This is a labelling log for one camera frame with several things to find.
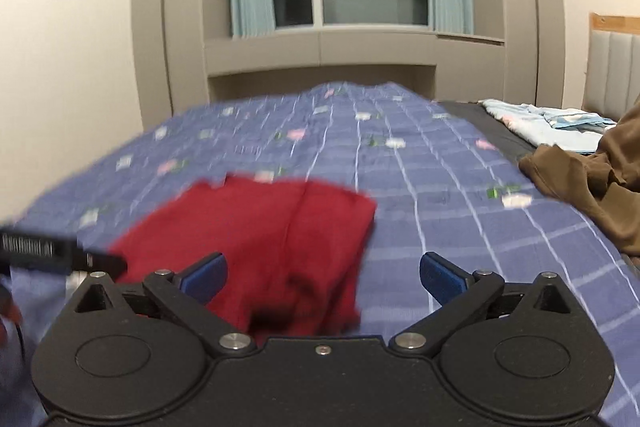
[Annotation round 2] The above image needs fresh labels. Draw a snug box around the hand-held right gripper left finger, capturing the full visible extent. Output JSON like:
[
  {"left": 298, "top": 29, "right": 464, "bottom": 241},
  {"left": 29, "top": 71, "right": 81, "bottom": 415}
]
[{"left": 64, "top": 252, "right": 253, "bottom": 355}]

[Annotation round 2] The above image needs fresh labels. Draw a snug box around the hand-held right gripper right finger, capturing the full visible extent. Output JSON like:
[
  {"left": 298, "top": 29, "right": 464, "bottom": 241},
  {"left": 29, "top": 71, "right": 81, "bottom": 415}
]
[{"left": 387, "top": 252, "right": 578, "bottom": 355}]

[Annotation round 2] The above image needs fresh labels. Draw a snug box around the dark red garment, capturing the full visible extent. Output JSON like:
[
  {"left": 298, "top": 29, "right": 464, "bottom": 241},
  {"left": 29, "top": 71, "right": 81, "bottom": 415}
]
[{"left": 107, "top": 174, "right": 378, "bottom": 338}]

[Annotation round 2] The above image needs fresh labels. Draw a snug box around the blue checked floral blanket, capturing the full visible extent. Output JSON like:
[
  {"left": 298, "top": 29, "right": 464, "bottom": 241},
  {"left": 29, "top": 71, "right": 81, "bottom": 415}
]
[{"left": 0, "top": 81, "right": 640, "bottom": 427}]

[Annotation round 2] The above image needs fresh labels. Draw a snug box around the dark grey mattress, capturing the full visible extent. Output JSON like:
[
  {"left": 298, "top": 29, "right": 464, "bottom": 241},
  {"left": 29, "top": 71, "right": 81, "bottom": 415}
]
[{"left": 437, "top": 101, "right": 538, "bottom": 155}]

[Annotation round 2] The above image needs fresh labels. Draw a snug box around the light floral cloth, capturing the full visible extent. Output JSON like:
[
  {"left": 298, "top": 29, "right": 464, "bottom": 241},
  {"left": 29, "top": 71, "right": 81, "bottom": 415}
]
[{"left": 477, "top": 98, "right": 556, "bottom": 142}]

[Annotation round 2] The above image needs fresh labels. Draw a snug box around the brown garment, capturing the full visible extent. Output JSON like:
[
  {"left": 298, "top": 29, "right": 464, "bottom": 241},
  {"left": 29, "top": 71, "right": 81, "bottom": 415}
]
[{"left": 517, "top": 92, "right": 640, "bottom": 258}]

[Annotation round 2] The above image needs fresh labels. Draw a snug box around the light blue cloth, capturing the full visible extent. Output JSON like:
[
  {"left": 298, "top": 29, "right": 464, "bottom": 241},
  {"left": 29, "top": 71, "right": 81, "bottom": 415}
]
[{"left": 542, "top": 107, "right": 618, "bottom": 154}]

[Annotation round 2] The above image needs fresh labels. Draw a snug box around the beige window cabinet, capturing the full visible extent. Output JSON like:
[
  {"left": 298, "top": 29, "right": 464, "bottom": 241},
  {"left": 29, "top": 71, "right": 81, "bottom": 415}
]
[{"left": 202, "top": 26, "right": 507, "bottom": 104}]

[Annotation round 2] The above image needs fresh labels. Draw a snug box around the beige wardrobe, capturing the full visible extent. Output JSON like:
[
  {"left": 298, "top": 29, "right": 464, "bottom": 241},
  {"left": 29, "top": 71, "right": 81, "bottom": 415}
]
[
  {"left": 131, "top": 0, "right": 233, "bottom": 120},
  {"left": 487, "top": 0, "right": 568, "bottom": 110}
]

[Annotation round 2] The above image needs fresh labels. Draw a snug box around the grey padded wooden headboard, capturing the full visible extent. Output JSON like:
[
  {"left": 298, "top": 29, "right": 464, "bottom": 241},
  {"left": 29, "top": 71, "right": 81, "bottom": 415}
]
[{"left": 582, "top": 12, "right": 640, "bottom": 115}]

